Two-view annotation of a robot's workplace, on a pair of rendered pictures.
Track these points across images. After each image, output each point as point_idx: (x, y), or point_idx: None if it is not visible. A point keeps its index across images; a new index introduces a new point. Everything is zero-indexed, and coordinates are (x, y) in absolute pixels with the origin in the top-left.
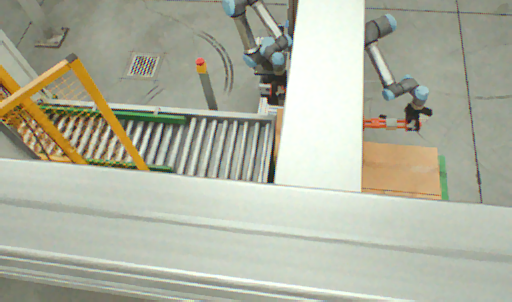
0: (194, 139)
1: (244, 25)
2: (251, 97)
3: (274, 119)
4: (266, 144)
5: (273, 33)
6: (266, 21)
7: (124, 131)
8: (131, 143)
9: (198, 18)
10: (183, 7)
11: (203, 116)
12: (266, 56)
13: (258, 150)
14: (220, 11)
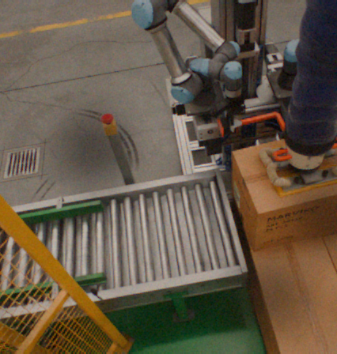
0: (120, 227)
1: (168, 39)
2: (164, 165)
3: (219, 173)
4: (219, 207)
5: (213, 41)
6: (199, 26)
7: (30, 230)
8: (45, 249)
9: (74, 97)
10: (53, 90)
11: (124, 194)
12: (213, 73)
13: (210, 218)
14: (97, 84)
